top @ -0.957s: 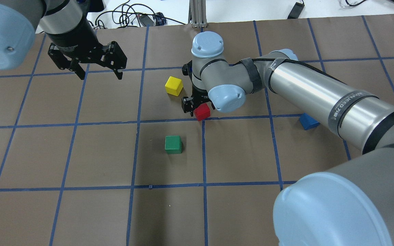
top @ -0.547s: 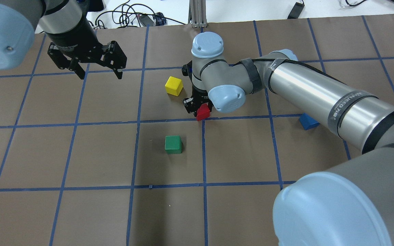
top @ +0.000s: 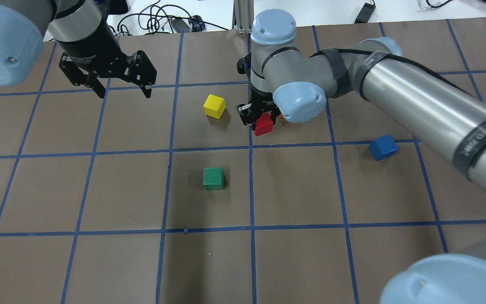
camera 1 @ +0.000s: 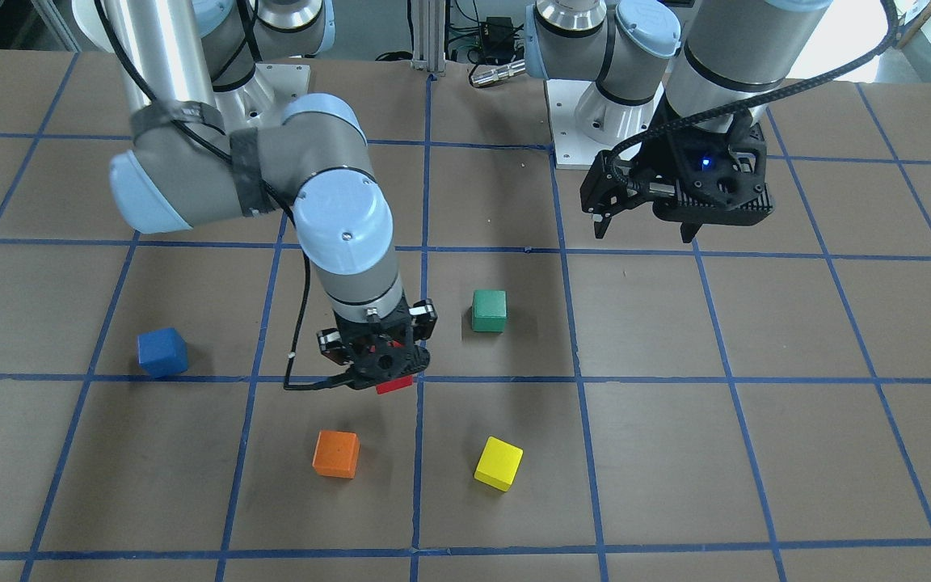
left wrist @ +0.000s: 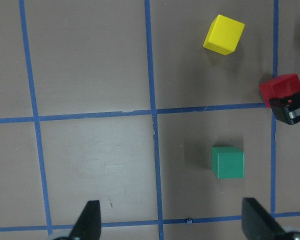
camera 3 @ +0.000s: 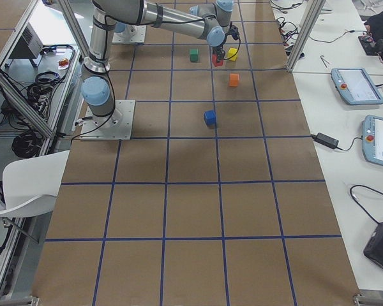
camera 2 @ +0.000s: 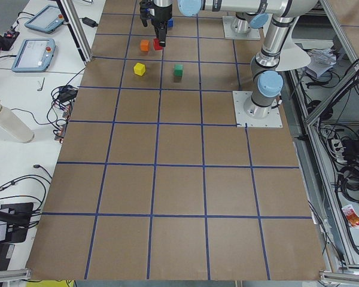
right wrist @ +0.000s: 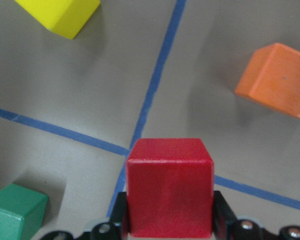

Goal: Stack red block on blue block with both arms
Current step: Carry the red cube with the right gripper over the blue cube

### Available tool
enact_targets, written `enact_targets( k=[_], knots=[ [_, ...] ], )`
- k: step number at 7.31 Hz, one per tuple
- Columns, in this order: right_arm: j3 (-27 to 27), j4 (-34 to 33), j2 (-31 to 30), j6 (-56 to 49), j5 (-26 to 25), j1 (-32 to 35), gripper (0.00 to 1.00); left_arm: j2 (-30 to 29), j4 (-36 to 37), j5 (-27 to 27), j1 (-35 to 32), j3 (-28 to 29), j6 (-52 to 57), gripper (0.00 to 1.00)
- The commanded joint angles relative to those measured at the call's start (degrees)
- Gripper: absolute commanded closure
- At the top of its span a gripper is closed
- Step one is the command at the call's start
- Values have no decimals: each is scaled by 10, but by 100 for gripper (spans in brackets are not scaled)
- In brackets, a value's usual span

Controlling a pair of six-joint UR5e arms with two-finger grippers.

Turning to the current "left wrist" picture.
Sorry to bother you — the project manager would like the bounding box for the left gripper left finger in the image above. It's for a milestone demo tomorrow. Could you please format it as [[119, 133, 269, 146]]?
[[69, 200, 102, 240]]

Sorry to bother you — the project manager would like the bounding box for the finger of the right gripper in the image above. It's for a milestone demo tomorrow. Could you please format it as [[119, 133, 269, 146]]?
[[269, 92, 300, 125]]

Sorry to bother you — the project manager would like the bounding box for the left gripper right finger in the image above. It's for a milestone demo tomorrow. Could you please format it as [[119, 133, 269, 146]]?
[[241, 197, 286, 240]]

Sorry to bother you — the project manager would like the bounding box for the red wooden block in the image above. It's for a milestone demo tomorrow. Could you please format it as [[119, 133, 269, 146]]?
[[259, 73, 300, 108]]

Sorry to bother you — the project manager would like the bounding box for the green wooden block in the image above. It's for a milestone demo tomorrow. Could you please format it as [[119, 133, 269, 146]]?
[[211, 146, 245, 179]]

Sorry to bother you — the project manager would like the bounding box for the yellow wooden block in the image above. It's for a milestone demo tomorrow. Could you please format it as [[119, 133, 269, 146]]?
[[203, 14, 245, 56]]

